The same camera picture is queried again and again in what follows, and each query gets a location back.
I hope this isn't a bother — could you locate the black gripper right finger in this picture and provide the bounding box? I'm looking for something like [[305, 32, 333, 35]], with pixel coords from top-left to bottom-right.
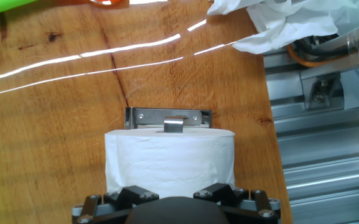
[[193, 183, 282, 224]]

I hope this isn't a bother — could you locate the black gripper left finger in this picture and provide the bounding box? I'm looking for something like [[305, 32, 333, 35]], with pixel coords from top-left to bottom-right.
[[71, 185, 160, 224]]

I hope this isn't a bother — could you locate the white toilet paper roll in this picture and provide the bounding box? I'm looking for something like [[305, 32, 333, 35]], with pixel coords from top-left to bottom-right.
[[104, 128, 236, 200]]

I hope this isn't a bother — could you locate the steel paper roll holder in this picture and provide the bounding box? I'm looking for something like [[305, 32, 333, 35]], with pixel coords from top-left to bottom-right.
[[124, 107, 213, 134]]

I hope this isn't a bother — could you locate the wooden board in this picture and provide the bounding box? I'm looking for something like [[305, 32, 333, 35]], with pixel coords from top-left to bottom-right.
[[0, 0, 294, 224]]

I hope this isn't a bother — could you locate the crumpled white tissue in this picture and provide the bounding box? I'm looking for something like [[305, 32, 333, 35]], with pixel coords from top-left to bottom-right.
[[207, 0, 359, 55]]

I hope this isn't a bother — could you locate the metal corner bracket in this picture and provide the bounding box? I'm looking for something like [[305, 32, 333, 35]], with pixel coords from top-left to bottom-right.
[[302, 73, 342, 110]]

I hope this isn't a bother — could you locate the orange cable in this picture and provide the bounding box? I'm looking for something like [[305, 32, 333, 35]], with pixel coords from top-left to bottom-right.
[[286, 43, 320, 68]]

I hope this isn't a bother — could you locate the aluminium frame bar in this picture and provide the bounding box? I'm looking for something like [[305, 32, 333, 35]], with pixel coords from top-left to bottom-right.
[[300, 18, 359, 78]]

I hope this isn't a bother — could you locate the orange fly swatter green handle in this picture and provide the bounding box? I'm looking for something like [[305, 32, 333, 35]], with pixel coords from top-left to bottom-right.
[[0, 0, 130, 20]]

